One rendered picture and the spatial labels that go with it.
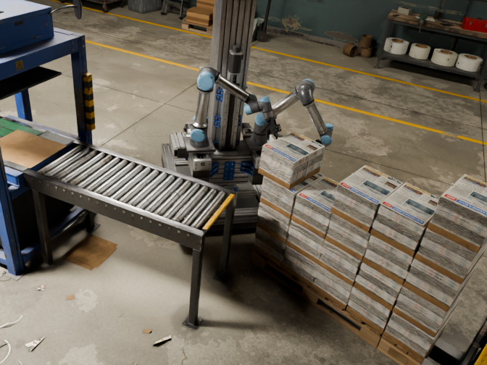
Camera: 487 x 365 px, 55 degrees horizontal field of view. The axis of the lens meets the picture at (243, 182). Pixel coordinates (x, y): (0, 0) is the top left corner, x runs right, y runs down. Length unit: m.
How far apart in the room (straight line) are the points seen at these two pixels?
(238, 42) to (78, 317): 2.25
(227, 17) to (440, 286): 2.27
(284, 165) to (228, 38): 1.04
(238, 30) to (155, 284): 1.97
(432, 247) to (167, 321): 1.79
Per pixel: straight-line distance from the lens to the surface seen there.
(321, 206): 3.20
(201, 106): 3.41
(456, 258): 2.90
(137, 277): 3.73
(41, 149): 3.73
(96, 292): 3.64
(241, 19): 3.59
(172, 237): 2.96
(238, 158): 3.83
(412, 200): 3.08
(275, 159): 3.27
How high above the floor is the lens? 2.62
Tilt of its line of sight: 33 degrees down
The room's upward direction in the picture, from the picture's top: 7 degrees clockwise
